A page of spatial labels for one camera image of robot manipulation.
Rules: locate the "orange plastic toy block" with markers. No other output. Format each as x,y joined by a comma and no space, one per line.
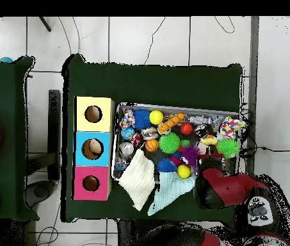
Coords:
171,123

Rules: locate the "purple spiky monster toy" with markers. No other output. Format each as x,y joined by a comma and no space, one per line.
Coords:
190,154

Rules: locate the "small orange basketball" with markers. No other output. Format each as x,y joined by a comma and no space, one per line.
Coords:
152,145

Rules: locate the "mint green waffle cloth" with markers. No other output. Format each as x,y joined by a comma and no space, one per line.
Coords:
170,189

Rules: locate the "blue spiky rubber ball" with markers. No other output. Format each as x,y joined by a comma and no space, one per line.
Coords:
166,165
142,119

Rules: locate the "small green spiky ball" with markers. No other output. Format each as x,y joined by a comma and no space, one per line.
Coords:
169,143

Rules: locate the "yellow smiley ball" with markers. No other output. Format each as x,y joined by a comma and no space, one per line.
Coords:
184,171

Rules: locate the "clear mesh bin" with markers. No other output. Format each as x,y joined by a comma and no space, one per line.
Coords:
115,169

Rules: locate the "cream yellow waffle cloth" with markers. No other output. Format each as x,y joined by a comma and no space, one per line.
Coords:
137,179

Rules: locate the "green spiky rubber ball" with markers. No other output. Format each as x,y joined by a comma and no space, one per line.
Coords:
227,147

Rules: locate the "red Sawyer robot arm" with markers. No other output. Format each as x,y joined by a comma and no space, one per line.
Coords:
232,187

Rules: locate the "wooden box with three holes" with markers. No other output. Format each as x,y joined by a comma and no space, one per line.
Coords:
103,138

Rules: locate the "dark green tablecloth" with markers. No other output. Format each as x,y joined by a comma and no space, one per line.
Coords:
155,82

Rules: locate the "small red orange ball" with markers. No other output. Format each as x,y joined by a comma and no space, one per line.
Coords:
186,128

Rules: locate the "green covered side table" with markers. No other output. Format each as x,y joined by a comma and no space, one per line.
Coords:
1,92

